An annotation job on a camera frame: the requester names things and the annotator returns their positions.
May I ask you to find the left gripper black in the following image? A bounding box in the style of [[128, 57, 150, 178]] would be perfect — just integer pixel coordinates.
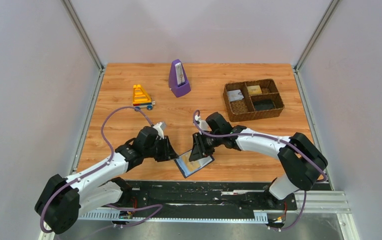
[[143, 135, 180, 162]]

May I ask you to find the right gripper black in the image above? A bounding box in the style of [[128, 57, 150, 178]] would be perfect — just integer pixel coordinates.
[[189, 131, 223, 162]]

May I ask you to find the yellow gold card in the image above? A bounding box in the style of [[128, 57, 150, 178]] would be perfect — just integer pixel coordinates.
[[180, 150, 204, 173]]

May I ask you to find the blue leather card holder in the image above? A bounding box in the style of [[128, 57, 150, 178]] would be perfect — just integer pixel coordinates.
[[174, 151, 215, 179]]

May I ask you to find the white silver card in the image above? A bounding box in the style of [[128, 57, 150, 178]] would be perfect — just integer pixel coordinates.
[[226, 89, 244, 102]]

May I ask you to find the black card with stripe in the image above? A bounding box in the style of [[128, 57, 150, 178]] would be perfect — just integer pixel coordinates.
[[252, 99, 276, 111]]

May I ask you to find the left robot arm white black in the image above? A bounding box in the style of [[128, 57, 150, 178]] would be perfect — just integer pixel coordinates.
[[34, 122, 178, 235]]

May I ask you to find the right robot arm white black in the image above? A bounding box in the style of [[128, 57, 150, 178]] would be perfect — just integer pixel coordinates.
[[189, 110, 328, 209]]

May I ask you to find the yellow toy on wheels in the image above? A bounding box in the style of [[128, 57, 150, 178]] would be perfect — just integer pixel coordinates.
[[132, 84, 156, 111]]

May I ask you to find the brown wicker divided basket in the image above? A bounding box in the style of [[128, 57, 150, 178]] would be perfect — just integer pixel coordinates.
[[223, 78, 285, 122]]

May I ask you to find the purple metronome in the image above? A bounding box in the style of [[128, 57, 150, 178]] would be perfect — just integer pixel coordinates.
[[168, 59, 191, 98]]

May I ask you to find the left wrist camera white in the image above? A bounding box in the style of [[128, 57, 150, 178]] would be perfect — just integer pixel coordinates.
[[152, 121, 167, 139]]

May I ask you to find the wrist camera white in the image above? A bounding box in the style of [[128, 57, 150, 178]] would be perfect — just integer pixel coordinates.
[[152, 121, 167, 139], [194, 115, 209, 133]]

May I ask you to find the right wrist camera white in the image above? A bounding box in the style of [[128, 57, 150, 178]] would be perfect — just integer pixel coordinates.
[[194, 115, 209, 133]]

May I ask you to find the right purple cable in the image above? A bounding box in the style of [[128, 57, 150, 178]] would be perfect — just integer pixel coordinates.
[[192, 109, 329, 232]]

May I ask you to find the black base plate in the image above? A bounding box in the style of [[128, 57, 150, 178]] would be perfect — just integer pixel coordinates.
[[114, 180, 298, 217]]

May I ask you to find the slotted cable duct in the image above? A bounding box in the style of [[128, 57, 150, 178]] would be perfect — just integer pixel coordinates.
[[78, 208, 269, 224]]

